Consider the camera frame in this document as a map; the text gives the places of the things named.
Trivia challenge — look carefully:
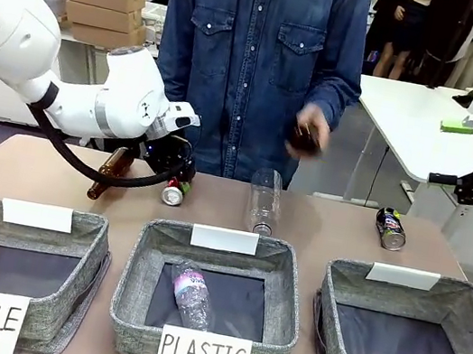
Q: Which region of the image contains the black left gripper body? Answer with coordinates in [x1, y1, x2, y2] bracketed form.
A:
[140, 132, 202, 185]

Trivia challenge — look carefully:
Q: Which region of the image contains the red silver drink can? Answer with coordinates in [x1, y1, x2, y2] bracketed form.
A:
[159, 174, 188, 210]

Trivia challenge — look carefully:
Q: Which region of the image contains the dark brown glass bottle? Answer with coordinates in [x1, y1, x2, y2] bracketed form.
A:
[286, 122, 327, 157]

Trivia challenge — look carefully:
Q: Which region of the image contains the person's denim left forearm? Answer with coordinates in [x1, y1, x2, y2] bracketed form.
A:
[302, 39, 370, 137]

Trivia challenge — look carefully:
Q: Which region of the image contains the person's denim right forearm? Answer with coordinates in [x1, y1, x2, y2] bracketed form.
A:
[150, 0, 206, 107]

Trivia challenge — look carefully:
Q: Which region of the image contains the dark printed drink can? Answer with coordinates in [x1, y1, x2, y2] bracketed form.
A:
[370, 204, 412, 254]

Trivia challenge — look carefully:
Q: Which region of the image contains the grey fabric basket plastic sign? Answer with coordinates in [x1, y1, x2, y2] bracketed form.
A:
[101, 211, 315, 354]

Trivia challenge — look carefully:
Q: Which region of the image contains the grey fabric basket bottle sign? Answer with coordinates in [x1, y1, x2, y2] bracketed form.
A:
[0, 196, 120, 354]

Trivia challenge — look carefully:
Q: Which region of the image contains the person's left hand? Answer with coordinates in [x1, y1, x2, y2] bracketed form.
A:
[283, 99, 338, 163]

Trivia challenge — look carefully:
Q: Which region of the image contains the long brown glass bottle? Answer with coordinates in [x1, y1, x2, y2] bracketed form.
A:
[85, 141, 138, 207]

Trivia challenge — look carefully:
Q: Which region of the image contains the blank white card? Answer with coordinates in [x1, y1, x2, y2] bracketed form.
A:
[364, 259, 442, 294]
[0, 195, 77, 236]
[189, 221, 261, 258]

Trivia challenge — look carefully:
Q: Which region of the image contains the clear plastic bottle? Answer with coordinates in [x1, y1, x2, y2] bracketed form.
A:
[241, 164, 290, 239]

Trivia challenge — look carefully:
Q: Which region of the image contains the white background desk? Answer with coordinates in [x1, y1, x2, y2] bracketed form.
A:
[338, 70, 473, 228]

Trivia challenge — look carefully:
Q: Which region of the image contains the crushed plastic bottle pink label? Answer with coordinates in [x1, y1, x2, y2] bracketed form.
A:
[160, 257, 223, 334]

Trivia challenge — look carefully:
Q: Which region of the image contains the background person black skirt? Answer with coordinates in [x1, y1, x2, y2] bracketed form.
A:
[371, 0, 435, 86]

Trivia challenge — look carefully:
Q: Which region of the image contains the person in denim shirt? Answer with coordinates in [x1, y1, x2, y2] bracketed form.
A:
[139, 0, 378, 201]

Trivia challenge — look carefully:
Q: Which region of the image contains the flat cardboard box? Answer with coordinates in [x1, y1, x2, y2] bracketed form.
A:
[61, 0, 145, 37]
[68, 14, 149, 55]

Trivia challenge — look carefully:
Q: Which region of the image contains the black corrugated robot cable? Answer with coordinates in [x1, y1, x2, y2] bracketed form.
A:
[17, 100, 196, 200]

